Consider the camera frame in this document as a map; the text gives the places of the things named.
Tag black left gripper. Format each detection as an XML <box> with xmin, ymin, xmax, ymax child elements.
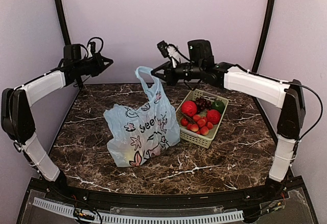
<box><xmin>75</xmin><ymin>52</ymin><xmax>114</xmax><ymax>77</ymax></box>

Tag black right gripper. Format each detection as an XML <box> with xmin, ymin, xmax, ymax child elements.
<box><xmin>150</xmin><ymin>59</ymin><xmax>203</xmax><ymax>86</ymax></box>

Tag light blue printed plastic bag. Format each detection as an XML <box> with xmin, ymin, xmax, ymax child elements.
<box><xmin>104</xmin><ymin>66</ymin><xmax>180</xmax><ymax>167</ymax></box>

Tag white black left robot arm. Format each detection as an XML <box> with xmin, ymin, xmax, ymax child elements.
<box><xmin>1</xmin><ymin>53</ymin><xmax>113</xmax><ymax>201</ymax></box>

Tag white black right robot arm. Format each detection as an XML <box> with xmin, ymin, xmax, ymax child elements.
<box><xmin>145</xmin><ymin>84</ymin><xmax>280</xmax><ymax>195</ymax></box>

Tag large red fruit left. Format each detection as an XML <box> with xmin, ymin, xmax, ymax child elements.
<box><xmin>181</xmin><ymin>100</ymin><xmax>198</xmax><ymax>117</ymax></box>

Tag large red fruit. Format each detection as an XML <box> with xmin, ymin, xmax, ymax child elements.
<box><xmin>181</xmin><ymin>100</ymin><xmax>198</xmax><ymax>117</ymax></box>
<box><xmin>206</xmin><ymin>109</ymin><xmax>221</xmax><ymax>125</ymax></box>

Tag large red fruit right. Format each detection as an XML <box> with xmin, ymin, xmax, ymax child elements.
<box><xmin>206</xmin><ymin>109</ymin><xmax>221</xmax><ymax>125</ymax></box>

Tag fruits inside the bag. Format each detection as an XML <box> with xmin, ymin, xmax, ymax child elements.
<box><xmin>116</xmin><ymin>131</ymin><xmax>170</xmax><ymax>167</ymax></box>

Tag dark purple grape bunch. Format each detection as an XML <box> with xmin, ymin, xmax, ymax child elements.
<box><xmin>194</xmin><ymin>97</ymin><xmax>212</xmax><ymax>113</ymax></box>

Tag pale green perforated basket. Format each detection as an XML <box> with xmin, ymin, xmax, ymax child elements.
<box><xmin>176</xmin><ymin>89</ymin><xmax>228</xmax><ymax>149</ymax></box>

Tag bunch of small peaches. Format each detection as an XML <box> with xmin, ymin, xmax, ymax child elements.
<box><xmin>180</xmin><ymin>115</ymin><xmax>214</xmax><ymax>136</ymax></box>

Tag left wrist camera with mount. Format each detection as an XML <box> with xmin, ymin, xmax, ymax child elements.
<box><xmin>85</xmin><ymin>36</ymin><xmax>104</xmax><ymax>57</ymax></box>

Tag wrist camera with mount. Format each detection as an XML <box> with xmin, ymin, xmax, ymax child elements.
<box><xmin>85</xmin><ymin>36</ymin><xmax>104</xmax><ymax>57</ymax></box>
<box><xmin>157</xmin><ymin>40</ymin><xmax>190</xmax><ymax>68</ymax></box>

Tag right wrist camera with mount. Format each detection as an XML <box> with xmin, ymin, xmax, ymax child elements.
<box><xmin>157</xmin><ymin>40</ymin><xmax>190</xmax><ymax>68</ymax></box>

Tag black left corner frame post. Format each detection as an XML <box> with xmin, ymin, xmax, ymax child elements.
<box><xmin>54</xmin><ymin>0</ymin><xmax>71</xmax><ymax>45</ymax></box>

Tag black corner frame post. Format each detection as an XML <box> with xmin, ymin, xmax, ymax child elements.
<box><xmin>54</xmin><ymin>0</ymin><xmax>71</xmax><ymax>45</ymax></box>
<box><xmin>251</xmin><ymin>0</ymin><xmax>275</xmax><ymax>73</ymax></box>

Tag black right corner frame post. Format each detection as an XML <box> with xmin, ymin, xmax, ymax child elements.
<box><xmin>251</xmin><ymin>0</ymin><xmax>275</xmax><ymax>73</ymax></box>

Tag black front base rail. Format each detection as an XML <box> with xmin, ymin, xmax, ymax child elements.
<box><xmin>17</xmin><ymin>176</ymin><xmax>318</xmax><ymax>223</ymax></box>

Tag white slotted cable duct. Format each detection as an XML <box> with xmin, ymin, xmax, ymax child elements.
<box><xmin>33</xmin><ymin>197</ymin><xmax>244</xmax><ymax>224</ymax></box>

